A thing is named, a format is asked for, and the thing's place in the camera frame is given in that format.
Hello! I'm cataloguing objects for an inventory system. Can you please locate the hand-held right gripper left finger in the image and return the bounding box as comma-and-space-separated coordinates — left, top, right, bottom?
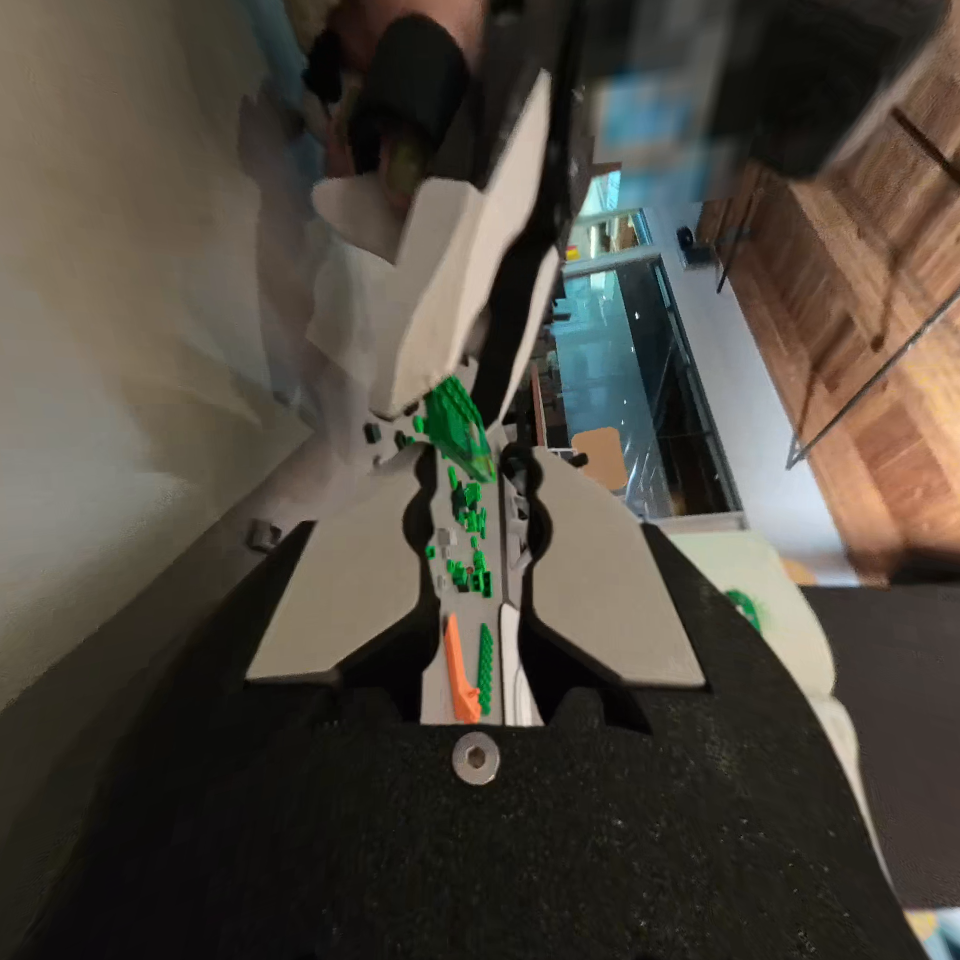
244, 442, 441, 684

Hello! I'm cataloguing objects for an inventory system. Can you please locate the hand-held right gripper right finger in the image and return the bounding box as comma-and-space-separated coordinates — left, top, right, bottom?
498, 442, 708, 690

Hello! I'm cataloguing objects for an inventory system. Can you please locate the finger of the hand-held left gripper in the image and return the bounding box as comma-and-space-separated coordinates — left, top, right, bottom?
373, 71, 554, 419
489, 246, 564, 438

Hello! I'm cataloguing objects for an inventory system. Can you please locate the green lego baseplate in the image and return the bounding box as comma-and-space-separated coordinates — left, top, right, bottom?
423, 375, 497, 481

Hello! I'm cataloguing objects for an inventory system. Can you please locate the pile of small lego pieces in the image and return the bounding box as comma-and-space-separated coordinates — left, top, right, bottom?
363, 420, 498, 601

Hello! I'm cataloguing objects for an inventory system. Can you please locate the person's left hand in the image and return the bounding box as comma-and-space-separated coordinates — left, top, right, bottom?
326, 0, 485, 204

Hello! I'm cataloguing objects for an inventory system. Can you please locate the tan board stand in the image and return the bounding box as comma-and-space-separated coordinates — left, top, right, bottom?
571, 427, 628, 492

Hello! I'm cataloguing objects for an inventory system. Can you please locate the orange brick separator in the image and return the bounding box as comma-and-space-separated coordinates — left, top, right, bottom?
444, 613, 482, 725

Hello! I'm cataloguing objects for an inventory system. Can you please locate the open instruction booklet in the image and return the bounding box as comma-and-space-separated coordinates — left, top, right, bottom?
667, 528, 861, 826

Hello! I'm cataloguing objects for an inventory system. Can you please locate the black flat panel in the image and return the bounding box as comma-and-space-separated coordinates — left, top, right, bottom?
802, 585, 960, 910

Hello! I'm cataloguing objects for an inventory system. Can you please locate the black metal rod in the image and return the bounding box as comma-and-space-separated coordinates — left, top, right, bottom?
786, 288, 960, 471

